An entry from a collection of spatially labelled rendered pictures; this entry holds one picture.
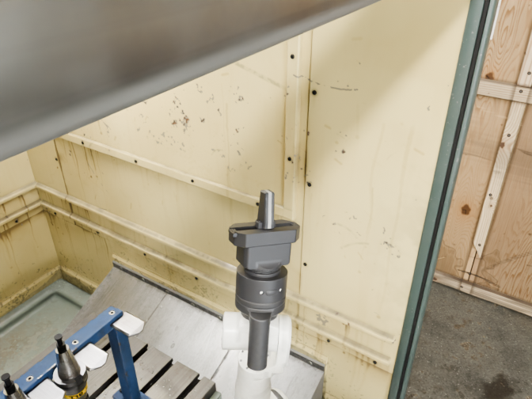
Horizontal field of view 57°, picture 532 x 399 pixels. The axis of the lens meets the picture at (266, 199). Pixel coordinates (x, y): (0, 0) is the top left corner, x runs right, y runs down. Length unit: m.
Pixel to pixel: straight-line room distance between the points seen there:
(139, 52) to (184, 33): 0.02
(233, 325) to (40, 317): 1.47
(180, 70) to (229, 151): 1.10
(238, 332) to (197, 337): 0.82
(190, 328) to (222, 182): 0.58
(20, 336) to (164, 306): 0.66
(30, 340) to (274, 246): 1.51
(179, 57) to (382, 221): 0.99
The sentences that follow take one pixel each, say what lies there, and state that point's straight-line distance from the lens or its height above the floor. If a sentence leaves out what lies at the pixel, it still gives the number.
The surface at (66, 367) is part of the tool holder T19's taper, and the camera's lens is 1.10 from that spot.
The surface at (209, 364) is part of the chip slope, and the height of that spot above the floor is 0.80.
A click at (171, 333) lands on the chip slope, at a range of 1.73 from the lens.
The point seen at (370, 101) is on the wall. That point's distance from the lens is 1.03.
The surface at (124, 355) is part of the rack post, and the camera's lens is 1.31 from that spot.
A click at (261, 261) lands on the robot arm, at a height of 1.54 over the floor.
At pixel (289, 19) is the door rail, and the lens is 0.23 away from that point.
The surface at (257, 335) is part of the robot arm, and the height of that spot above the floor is 1.44.
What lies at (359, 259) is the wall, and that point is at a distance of 1.22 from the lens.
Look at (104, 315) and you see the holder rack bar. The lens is 1.22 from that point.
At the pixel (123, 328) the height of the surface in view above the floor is 1.22.
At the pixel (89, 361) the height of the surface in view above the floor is 1.22.
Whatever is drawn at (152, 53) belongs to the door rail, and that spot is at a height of 2.01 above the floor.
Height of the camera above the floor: 2.05
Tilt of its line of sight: 32 degrees down
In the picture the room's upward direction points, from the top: straight up
